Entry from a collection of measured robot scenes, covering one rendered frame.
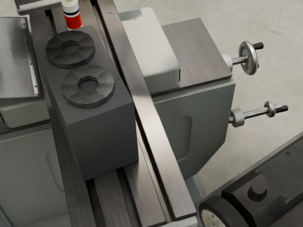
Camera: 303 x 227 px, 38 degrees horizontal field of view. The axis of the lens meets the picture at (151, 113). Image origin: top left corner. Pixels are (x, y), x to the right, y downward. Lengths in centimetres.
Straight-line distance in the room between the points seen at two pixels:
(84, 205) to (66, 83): 24
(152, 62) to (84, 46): 42
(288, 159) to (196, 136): 32
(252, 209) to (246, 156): 83
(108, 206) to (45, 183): 65
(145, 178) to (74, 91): 24
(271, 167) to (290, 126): 87
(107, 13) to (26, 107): 33
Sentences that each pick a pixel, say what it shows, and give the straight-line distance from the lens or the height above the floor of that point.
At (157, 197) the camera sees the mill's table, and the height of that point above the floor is 93.
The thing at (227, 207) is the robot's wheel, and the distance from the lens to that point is 122.
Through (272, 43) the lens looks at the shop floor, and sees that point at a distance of 254.
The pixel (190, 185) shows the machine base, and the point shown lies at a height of 20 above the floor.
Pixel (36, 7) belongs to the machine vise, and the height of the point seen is 94.
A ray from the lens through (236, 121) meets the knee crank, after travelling 147.
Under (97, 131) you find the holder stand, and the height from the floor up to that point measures 107.
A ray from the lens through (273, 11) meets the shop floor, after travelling 274.
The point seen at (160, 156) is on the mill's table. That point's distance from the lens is 90.
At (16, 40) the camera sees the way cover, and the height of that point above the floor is 86.
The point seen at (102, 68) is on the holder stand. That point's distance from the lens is 78.
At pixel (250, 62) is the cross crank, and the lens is 150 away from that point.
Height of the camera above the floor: 169
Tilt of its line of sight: 52 degrees down
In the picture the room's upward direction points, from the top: 2 degrees counter-clockwise
